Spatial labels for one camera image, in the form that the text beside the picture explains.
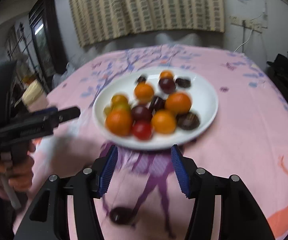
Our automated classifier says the tan longan fruit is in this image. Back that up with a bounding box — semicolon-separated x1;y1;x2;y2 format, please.
103;106;112;116

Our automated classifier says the big orange tangerine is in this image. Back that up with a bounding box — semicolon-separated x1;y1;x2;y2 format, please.
105;110;133;137

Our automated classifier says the dark cherry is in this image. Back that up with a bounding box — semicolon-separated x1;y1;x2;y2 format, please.
148;95;165;113
109;206;136;225

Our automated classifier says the dark purple plum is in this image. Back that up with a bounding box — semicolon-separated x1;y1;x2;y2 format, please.
159;77;176;94
131;105;153;122

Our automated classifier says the red cherry tomato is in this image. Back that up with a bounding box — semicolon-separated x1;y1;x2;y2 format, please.
132;121;153;140

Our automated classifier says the small orange kumquat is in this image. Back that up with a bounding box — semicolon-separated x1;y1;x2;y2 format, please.
159;70;174;79

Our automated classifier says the large orange tangerine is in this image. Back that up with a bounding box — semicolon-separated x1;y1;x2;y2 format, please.
165;92;192;115

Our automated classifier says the yellow-green citrus fruit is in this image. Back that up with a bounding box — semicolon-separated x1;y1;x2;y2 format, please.
112;103;131;112

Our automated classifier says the left hand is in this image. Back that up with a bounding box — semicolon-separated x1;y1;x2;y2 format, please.
0;142;36;200

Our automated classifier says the cream lid plastic jar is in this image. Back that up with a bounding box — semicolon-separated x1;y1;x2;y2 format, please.
21;80;49;112

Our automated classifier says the striped beige curtain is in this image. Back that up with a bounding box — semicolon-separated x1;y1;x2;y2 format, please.
69;0;225;47

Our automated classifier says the white oval plate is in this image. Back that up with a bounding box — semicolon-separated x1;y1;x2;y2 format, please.
92;67;219;151

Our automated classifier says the dark wooden door frame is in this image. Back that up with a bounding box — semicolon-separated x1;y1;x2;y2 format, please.
28;0;68;82

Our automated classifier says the wall power strip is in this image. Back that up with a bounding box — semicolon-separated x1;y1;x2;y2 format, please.
229;16;266;33

